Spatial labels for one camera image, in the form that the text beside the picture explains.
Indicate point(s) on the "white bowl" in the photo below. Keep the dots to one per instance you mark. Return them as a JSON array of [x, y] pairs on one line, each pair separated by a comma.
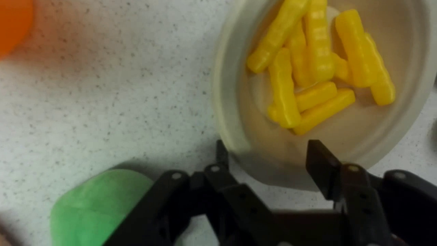
[[254, 136]]

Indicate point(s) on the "orange plastic cup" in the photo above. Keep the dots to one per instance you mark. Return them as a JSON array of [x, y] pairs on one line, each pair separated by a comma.
[[13, 21]]

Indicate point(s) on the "green ball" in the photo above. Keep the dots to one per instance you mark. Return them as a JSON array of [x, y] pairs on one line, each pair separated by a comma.
[[95, 209]]

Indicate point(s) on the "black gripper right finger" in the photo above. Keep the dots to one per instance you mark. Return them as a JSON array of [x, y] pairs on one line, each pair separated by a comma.
[[363, 205]]

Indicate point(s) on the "yellow toy chips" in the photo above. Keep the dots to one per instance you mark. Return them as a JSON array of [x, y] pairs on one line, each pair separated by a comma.
[[318, 54]]

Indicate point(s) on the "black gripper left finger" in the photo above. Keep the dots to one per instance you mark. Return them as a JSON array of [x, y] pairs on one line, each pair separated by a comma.
[[195, 209]]

